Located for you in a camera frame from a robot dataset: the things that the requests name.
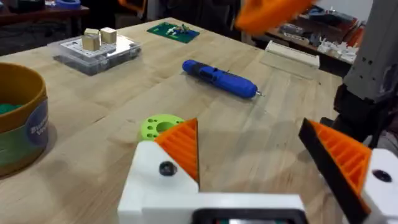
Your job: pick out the pale flat box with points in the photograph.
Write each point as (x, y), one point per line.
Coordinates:
(292, 57)

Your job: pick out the clear plastic box with blocks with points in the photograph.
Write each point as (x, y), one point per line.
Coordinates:
(96, 53)

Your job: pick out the cluttered side table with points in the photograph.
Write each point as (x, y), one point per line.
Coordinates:
(323, 34)

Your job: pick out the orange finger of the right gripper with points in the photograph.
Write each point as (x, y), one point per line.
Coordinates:
(267, 14)

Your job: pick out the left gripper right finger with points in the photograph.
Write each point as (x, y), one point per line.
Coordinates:
(345, 158)

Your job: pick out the dark wooden table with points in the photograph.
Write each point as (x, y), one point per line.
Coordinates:
(40, 14)

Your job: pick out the blue electric screwdriver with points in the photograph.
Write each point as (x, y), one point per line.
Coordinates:
(222, 79)

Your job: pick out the toy tub with brown rim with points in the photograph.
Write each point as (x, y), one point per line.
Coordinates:
(21, 124)

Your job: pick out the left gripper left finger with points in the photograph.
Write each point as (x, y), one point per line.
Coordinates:
(161, 186)

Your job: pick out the green disc with holes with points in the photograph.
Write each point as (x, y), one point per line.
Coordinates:
(152, 126)

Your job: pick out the green board with toy blocks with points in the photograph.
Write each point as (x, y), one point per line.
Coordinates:
(174, 31)

